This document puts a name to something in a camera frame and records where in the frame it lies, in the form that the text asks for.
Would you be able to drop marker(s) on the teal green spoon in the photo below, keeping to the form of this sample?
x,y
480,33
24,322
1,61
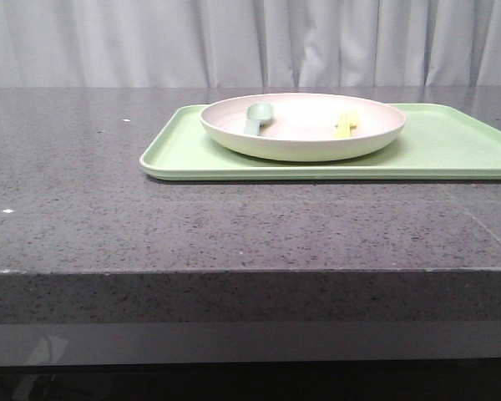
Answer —
x,y
258,115

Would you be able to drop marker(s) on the white round plate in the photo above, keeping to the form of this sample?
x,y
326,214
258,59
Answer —
x,y
303,126

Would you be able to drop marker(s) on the white curtain backdrop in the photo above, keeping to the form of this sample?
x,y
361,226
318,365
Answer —
x,y
263,44

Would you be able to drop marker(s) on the yellow plastic fork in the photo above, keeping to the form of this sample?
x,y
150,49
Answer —
x,y
345,124

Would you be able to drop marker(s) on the light green tray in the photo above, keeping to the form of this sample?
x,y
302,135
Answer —
x,y
436,143

